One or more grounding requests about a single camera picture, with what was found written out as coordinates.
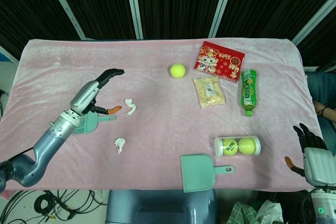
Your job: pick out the teal dustpan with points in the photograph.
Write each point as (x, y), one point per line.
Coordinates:
(197, 172)

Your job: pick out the clear bag of snacks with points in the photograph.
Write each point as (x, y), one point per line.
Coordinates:
(210, 93)

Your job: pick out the loose yellow tennis ball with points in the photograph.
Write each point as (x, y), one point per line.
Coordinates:
(178, 70)

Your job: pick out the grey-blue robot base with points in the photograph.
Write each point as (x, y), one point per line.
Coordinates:
(160, 208)

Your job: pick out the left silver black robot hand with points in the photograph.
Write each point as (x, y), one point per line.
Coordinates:
(84, 96)

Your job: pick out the clear tennis ball tube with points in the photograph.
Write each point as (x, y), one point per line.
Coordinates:
(218, 146)

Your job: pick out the person's bare forearm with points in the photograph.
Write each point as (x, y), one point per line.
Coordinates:
(325, 111)

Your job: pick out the person's blue jeans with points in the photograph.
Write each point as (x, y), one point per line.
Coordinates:
(321, 86)

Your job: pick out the red spiral desk calendar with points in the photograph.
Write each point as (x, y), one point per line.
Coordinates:
(219, 61)

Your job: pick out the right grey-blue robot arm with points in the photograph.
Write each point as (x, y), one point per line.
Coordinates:
(324, 205)

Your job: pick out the white partition frame post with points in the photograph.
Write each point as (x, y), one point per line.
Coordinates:
(65, 6)
(221, 6)
(312, 22)
(134, 3)

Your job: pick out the printed yellow tennis ball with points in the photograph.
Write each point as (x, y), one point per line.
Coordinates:
(230, 147)

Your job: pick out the pink velvet tablecloth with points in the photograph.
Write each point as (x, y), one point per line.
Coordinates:
(162, 119)

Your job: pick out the plain yellow tennis ball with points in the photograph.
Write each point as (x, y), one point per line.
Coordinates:
(247, 145)

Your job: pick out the green drink bottle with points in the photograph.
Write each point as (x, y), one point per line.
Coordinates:
(248, 91)

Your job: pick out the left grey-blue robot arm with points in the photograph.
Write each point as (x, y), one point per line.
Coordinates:
(47, 142)

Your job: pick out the teal hand broom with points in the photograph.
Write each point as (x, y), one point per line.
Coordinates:
(89, 124)

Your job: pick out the crumpled white plastic bag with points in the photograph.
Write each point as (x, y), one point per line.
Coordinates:
(269, 212)

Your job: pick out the white paper scrap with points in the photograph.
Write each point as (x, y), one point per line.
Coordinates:
(130, 107)
(120, 143)

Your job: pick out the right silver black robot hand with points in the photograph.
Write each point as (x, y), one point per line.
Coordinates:
(319, 165)

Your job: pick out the green checked cloth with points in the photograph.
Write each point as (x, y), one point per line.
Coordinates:
(241, 214)

